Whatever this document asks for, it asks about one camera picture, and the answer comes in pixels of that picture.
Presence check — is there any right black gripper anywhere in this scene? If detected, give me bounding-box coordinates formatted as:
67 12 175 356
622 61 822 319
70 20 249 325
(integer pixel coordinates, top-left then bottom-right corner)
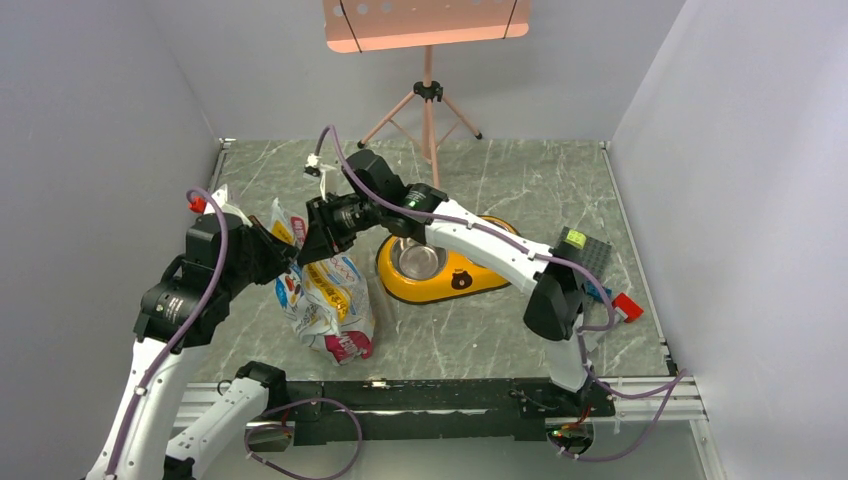
298 192 385 265

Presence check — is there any pet food bag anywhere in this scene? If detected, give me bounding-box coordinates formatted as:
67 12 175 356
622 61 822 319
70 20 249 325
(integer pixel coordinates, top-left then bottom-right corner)
268 197 377 367

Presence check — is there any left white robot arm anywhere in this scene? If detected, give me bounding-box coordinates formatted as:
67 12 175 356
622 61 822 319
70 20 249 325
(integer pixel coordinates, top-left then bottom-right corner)
86 213 298 479

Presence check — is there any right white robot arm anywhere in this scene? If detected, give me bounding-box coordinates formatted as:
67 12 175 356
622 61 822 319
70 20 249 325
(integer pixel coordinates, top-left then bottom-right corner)
297 150 596 416

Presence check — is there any yellow double pet bowl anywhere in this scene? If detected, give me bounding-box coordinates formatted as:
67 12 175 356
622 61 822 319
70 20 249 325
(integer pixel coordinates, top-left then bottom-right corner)
375 235 510 305

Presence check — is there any pink music stand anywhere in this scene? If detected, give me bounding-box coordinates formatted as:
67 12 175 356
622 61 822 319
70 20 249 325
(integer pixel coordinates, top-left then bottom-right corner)
321 0 533 186

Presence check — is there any green building brick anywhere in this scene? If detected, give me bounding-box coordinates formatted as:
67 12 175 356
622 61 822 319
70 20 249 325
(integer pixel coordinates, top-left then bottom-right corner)
563 229 587 249

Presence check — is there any blue building brick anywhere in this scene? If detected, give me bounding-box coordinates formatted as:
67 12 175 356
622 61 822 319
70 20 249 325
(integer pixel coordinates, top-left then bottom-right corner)
584 282 615 303

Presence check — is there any grey building baseplate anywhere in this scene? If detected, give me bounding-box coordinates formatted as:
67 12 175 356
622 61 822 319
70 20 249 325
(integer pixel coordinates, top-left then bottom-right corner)
558 227 612 283

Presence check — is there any red grey toy tool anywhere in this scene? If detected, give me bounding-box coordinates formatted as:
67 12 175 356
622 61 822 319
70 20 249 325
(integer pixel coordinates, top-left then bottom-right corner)
584 291 644 339

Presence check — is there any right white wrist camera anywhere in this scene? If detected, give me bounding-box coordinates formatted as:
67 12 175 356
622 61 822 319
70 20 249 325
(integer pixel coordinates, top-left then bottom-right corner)
303 153 341 201

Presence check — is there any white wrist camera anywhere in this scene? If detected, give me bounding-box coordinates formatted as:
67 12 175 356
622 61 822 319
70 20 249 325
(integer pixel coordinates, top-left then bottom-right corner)
211 184 251 225
303 153 341 201

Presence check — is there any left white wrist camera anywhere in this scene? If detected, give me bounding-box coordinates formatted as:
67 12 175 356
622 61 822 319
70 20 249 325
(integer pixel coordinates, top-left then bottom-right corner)
211 184 251 225

